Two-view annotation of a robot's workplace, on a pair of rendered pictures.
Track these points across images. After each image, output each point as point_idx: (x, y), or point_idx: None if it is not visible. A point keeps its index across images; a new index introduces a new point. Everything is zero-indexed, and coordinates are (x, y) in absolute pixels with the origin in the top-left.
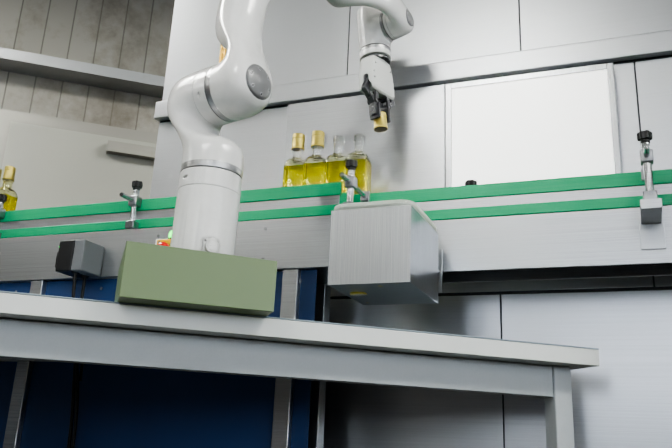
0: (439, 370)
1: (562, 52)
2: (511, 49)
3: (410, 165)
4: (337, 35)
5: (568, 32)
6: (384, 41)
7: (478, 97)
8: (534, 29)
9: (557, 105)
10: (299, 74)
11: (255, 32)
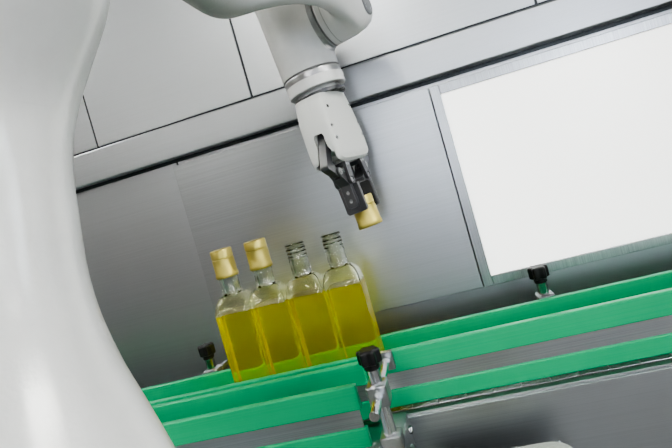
0: None
1: None
2: (518, 1)
3: (409, 236)
4: (211, 25)
5: None
6: (328, 56)
7: (491, 101)
8: None
9: (630, 93)
10: (170, 106)
11: (68, 335)
